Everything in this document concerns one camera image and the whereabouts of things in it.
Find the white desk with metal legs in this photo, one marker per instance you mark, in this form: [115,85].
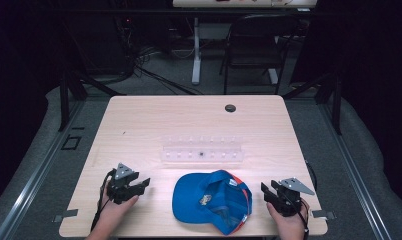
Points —
[196,60]

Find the grey metal table bracket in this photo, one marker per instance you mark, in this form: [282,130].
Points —
[65,215]
[323,214]

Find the blue baseball cap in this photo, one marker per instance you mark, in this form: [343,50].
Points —
[202,200]

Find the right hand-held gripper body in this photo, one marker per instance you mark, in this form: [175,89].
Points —
[289,200]

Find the dark round table grommet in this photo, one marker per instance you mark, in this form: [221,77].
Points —
[230,108]

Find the aluminium floor rail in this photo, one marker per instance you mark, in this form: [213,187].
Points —
[352,173]
[39,173]

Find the person's right hand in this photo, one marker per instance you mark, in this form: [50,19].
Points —
[289,225]

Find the black folding chair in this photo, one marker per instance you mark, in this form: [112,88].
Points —
[255,50]

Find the black metal stand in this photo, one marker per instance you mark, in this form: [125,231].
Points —
[336,106]
[65,100]

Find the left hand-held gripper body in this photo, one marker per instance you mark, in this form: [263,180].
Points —
[119,190]

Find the clear acrylic peg rack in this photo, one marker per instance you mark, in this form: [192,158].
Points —
[202,154]

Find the person's left hand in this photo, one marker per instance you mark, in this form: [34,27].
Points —
[114,211]

